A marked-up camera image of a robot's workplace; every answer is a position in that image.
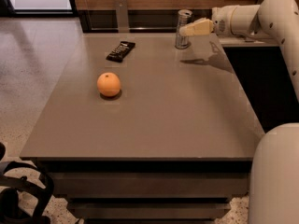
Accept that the black chair base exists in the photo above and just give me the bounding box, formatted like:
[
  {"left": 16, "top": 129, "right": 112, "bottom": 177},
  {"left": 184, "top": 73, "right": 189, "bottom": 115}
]
[{"left": 0, "top": 142, "right": 55, "bottom": 224}]

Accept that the orange fruit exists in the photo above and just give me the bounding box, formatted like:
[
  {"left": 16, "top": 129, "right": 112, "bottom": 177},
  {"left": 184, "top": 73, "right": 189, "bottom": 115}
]
[{"left": 97, "top": 73, "right": 121, "bottom": 97}]

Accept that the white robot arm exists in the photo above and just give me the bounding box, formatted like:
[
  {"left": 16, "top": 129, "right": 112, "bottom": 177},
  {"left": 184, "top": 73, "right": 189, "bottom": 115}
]
[{"left": 178, "top": 0, "right": 299, "bottom": 224}]

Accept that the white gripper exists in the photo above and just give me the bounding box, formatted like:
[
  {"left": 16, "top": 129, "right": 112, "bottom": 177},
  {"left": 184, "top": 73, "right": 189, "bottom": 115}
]
[{"left": 179, "top": 6, "right": 234, "bottom": 36}]

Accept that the silver redbull can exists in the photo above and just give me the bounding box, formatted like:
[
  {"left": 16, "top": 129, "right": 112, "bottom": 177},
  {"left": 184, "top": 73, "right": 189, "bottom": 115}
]
[{"left": 174, "top": 9, "right": 193, "bottom": 50}]

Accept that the black snack bar wrapper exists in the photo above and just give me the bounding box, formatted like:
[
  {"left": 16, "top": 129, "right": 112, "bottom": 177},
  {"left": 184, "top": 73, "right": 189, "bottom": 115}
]
[{"left": 107, "top": 41, "right": 135, "bottom": 63}]

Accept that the grey drawer cabinet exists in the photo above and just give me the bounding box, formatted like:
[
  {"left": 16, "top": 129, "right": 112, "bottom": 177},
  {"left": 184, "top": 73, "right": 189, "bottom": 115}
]
[{"left": 21, "top": 34, "right": 263, "bottom": 224}]

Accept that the left metal bracket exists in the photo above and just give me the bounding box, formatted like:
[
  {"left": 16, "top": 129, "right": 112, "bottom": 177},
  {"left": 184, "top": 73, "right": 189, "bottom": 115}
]
[{"left": 114, "top": 0, "right": 130, "bottom": 33}]

